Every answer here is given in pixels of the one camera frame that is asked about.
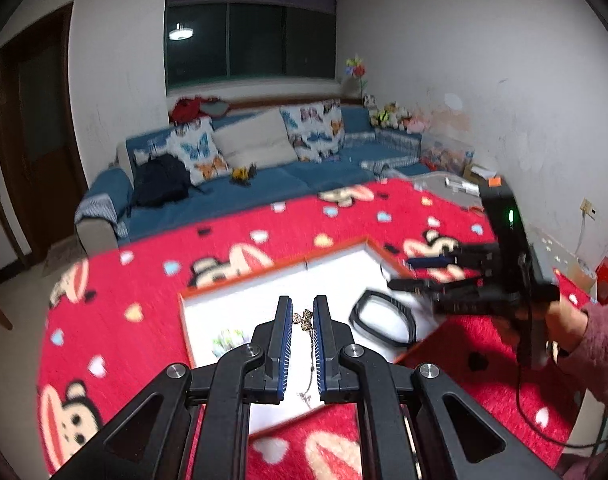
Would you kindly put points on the orange shallow cardboard tray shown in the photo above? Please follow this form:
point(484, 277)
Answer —
point(219, 317)

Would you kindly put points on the butterfly print pillow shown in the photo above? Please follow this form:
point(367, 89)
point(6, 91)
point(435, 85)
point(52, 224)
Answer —
point(315, 130)
point(194, 146)

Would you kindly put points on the right butterfly print pillow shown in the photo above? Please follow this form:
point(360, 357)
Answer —
point(315, 130)

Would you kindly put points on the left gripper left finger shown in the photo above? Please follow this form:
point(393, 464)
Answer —
point(278, 351)

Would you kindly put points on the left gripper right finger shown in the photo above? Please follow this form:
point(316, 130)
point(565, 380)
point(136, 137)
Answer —
point(326, 353)

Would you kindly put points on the black smart watch band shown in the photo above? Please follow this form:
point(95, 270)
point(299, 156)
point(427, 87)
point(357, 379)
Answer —
point(383, 319)

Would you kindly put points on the black backpack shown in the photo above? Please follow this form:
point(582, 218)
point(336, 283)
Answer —
point(161, 180)

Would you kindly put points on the colourful toy flower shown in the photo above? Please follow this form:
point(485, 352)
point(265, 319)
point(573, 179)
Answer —
point(355, 68)

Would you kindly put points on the left butterfly print pillow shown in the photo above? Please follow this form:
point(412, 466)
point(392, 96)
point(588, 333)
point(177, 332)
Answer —
point(194, 146)

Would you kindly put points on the red clothes on sill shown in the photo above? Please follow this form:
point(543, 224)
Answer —
point(190, 109)

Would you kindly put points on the blue fabric sofa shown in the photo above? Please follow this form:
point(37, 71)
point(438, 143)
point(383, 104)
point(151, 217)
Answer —
point(105, 220)

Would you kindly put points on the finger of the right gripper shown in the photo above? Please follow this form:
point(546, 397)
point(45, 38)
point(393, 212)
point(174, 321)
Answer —
point(418, 284)
point(433, 260)

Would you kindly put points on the dark window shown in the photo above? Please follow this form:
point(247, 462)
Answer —
point(218, 40)

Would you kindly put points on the dark wooden door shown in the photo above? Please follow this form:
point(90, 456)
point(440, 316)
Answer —
point(39, 156)

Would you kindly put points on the person's right hand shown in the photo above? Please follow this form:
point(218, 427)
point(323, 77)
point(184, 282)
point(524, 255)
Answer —
point(565, 323)

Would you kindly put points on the plain beige cushion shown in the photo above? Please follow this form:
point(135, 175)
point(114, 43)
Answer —
point(261, 141)

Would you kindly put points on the pile of plush toys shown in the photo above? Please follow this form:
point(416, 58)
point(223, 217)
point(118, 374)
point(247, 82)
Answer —
point(394, 116)

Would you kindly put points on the red cartoon monkey blanket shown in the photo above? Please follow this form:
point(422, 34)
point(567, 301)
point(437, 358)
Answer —
point(114, 320)

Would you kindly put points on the yellow toy on sofa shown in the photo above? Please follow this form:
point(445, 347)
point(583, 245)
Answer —
point(243, 175)

